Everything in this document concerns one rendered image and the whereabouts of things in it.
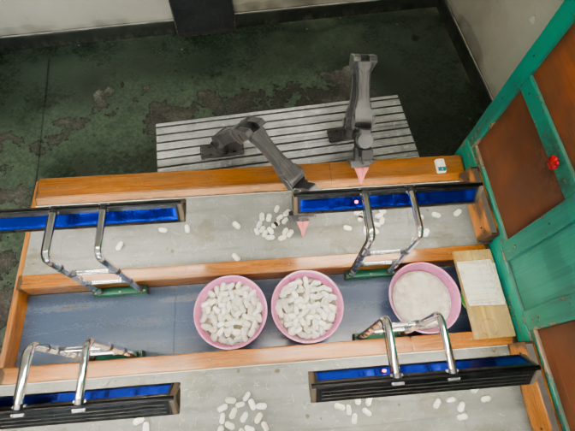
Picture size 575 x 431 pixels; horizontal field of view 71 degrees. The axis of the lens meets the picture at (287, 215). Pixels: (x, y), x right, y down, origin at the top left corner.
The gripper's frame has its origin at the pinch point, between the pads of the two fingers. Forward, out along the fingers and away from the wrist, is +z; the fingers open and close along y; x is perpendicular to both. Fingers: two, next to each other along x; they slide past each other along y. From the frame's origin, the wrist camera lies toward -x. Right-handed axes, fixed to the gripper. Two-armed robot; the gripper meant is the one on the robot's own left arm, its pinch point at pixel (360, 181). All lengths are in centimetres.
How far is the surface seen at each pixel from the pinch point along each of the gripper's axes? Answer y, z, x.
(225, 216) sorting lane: -56, 11, 0
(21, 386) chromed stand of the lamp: -104, 33, -69
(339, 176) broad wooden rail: -7.5, -1.2, 7.6
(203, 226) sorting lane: -65, 14, -2
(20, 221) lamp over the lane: -116, -1, -34
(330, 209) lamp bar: -18.1, 1.3, -33.7
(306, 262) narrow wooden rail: -24.9, 26.7, -16.2
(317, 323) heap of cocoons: -23, 46, -30
